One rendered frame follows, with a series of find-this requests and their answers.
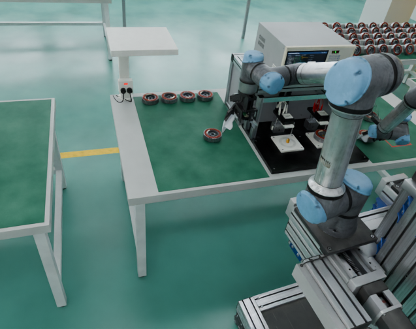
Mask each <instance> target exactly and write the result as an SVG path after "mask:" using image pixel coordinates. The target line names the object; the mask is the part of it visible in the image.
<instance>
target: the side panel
mask: <svg viewBox="0 0 416 329"><path fill-rule="evenodd" d="M239 79H240V71H239V70H238V69H237V67H236V66H235V64H234V63H233V62H232V61H231V63H230V68H229V77H228V81H227V90H226V95H225V106H226V107H227V108H228V110H229V109H230V108H231V107H232V105H233V104H234V103H235V102H233V101H231V102H230V96H231V95H234V94H235V93H236V94H238V83H239ZM234 115H235V116H236V117H235V122H236V123H237V124H238V126H239V125H242V123H240V122H239V121H238V116H237V115H236V114H235V113H234Z"/></svg>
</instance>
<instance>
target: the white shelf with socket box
mask: <svg viewBox="0 0 416 329"><path fill-rule="evenodd" d="M106 35H107V39H108V45H109V48H110V54H111V57H118V64H119V74H120V78H118V89H119V95H118V96H117V95H116V96H117V97H118V99H119V100H121V102H123V101H129V102H132V98H133V95H132V94H131V93H133V80H132V78H129V56H149V55H178V48H177V46H176V44H175V42H174V41H173V39H172V37H171V35H170V33H169V32H168V29H167V28H166V27H106ZM113 98H114V99H115V97H114V96H113ZM115 100H116V99H115ZM130 100H131V101H130ZM116 101H117V100H116ZM117 102H119V101H117Z"/></svg>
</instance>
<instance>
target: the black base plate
mask: <svg viewBox="0 0 416 329"><path fill-rule="evenodd" d="M306 119H307V118H303V119H294V122H295V125H294V128H293V131H292V134H293V135H294V136H295V138H296V139H297V140H298V141H299V142H300V144H301V145H302V147H303V148H304V150H301V151H290V152H284V153H281V151H280V150H279V149H278V147H277V146H276V145H275V143H274V141H273V140H272V139H271V136H280V135H287V134H291V129H292V128H287V129H285V130H284V132H281V133H273V132H272V131H271V129H270V126H271V123H272V122H271V121H265V122H259V124H258V128H257V134H256V137H255V138H252V139H251V138H250V137H249V133H250V130H251V125H250V126H249V129H245V128H244V124H242V128H243V130H244V131H245V133H246V134H247V136H248V138H249V139H250V140H251V143H252V144H253V145H254V147H255V149H256V150H257V152H258V154H259V155H260V156H261V159H262V160H263V161H264V163H265V165H266V166H267V168H268V169H269V171H270V173H271V174H279V173H284V172H294V171H299V170H309V169H314V168H317V164H318V161H319V157H320V154H321V150H322V148H318V149H317V148H316V147H315V145H314V144H313V143H312V141H311V140H310V139H309V138H308V137H307V136H306V133H312V132H315V131H316V130H318V129H325V126H326V125H320V124H319V125H318V127H317V129H309V130H307V129H306V128H305V126H304V122H305V120H306ZM368 160H369V158H368V157H367V156H366V155H365V154H364V153H363V152H362V151H361V150H360V149H359V148H358V147H357V146H356V145H355V146H354V149H353V152H352V155H351V158H350V161H349V164H353V163H363V162H368Z"/></svg>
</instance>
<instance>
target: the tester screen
mask: <svg viewBox="0 0 416 329"><path fill-rule="evenodd" d="M326 55H327V52H293V53H288V55H287V60H286V63H285V65H291V64H295V63H308V62H310V61H325V58H326Z"/></svg>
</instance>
